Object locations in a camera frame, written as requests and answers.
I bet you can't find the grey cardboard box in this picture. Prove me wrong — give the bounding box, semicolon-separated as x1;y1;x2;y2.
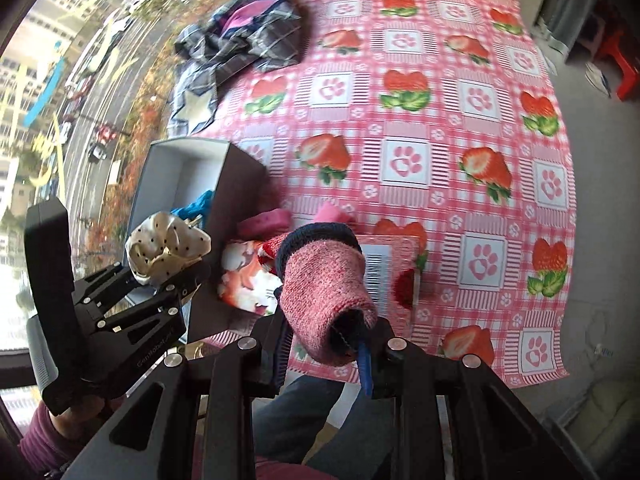
131;139;268;341

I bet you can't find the bright pink cloth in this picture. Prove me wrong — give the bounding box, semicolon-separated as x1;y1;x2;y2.
312;200;358;226
236;208;293;238

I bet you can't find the person's jeans leg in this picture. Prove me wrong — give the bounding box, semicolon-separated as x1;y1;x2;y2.
252;375;401;466

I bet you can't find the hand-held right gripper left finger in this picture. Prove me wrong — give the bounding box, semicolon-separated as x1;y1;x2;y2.
59;310;295;480

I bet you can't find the pink knit sock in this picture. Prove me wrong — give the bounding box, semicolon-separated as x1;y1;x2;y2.
276;224;378;367

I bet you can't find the white slipper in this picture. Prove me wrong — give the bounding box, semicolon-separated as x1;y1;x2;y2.
584;62;613;98

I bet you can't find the grey cloth with white star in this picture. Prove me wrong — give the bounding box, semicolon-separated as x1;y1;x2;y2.
167;77;221;137

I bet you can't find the teal blue cloth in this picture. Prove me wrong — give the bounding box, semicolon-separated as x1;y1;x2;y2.
170;191;213;221

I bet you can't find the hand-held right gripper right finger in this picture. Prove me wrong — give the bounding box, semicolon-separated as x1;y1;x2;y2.
356;316;587;480

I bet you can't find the red white floral cloth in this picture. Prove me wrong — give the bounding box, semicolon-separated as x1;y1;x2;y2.
217;240;283;317

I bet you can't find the pink purple garment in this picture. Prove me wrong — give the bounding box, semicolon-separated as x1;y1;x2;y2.
220;0;281;36

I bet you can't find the cream polka dot scrunchie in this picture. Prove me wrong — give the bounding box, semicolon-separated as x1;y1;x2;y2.
124;211;212;287

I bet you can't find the beige cushion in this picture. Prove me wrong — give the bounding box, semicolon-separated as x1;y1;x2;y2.
565;377;640;480

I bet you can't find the person's left forearm maroon sleeve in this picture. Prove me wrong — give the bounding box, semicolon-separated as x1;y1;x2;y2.
17;402;108;478

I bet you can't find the person's maroon sweater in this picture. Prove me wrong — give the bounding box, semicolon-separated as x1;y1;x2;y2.
255;452;346;480

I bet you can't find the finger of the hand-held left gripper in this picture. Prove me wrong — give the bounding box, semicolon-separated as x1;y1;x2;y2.
97;259;213;397
73;263;139;320

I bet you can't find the red plastic stool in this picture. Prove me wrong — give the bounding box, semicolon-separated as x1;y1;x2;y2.
597;27;640;102

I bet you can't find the grey plaid clothing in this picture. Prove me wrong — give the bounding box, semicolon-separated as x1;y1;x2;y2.
174;0;303;98

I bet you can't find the person's left hand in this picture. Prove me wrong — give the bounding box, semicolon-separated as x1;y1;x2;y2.
54;394;127;434

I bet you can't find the pink strawberry printed tablecloth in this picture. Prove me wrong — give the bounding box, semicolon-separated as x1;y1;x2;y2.
202;0;578;388

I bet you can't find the red knit cloth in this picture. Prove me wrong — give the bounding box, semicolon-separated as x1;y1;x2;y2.
257;237;291;276

